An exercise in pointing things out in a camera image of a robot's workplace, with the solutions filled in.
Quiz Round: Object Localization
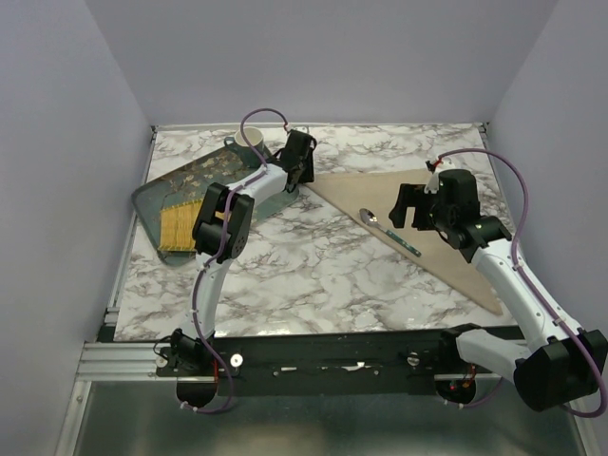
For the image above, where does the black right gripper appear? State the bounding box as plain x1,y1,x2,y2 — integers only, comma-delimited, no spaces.
389,181,454,231

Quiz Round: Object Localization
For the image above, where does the beige cloth napkin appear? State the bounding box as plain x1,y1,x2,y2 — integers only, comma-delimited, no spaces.
308,169,503,315

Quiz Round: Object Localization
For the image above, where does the green handled metal spoon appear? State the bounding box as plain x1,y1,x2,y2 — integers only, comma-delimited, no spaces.
359,208,422,257

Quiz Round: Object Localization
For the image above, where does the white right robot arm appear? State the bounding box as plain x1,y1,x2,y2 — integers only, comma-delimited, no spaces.
389,169,607,411

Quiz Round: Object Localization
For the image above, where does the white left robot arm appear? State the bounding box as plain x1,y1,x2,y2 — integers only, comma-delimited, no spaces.
169,130,317,375

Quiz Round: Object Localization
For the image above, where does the green ceramic mug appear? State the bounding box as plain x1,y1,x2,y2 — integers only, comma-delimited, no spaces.
223,126,267,168

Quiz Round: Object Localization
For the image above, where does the green floral tray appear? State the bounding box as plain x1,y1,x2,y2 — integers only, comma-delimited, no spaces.
131,147,299,267

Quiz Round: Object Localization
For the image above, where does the yellow bamboo mat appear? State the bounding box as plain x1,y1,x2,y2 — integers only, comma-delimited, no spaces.
158,199,203,253

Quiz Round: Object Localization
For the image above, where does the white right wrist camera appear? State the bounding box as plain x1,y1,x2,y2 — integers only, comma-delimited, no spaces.
424,158,455,195

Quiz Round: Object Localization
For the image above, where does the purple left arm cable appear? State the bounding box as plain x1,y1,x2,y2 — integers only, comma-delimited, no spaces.
178,106,292,414

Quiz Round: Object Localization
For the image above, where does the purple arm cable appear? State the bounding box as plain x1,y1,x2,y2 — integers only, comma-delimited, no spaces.
427,147,604,419
178,106,292,414

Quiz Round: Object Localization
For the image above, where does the black metal base rail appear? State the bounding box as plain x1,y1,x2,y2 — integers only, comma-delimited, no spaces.
154,330,485,412

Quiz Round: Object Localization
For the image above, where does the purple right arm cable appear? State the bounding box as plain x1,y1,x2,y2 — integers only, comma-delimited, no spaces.
427,147,604,419

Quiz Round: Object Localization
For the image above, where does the silver aluminium frame rail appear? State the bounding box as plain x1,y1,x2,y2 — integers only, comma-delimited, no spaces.
51,121,590,456

